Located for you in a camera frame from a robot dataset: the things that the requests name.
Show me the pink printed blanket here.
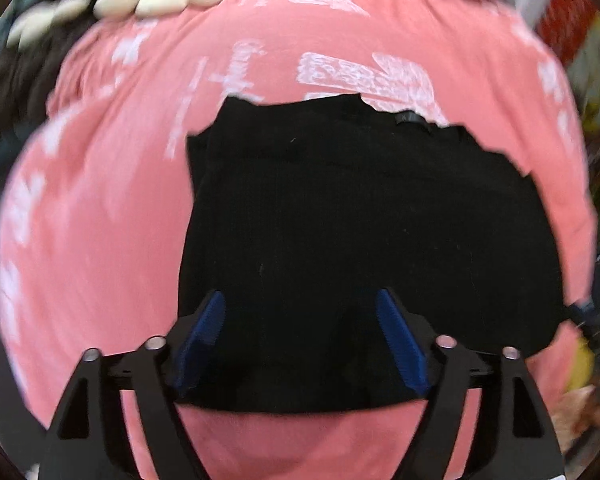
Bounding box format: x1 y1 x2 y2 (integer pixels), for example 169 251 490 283
0 0 600 480

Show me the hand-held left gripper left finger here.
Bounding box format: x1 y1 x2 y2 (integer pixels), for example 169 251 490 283
39 290 227 480

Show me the black long-sleeve top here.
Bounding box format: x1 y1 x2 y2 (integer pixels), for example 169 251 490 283
177 94 568 413

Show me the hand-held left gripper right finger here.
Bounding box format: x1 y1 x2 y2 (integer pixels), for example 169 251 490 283
375 287 563 480

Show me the cream fluffy blanket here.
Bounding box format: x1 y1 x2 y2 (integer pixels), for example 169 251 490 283
550 385 600 461

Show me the dark brown puffer jacket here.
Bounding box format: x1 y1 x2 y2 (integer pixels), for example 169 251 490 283
0 10 86 151

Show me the small white flower cushion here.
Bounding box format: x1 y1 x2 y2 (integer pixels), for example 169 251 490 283
7 0 93 51

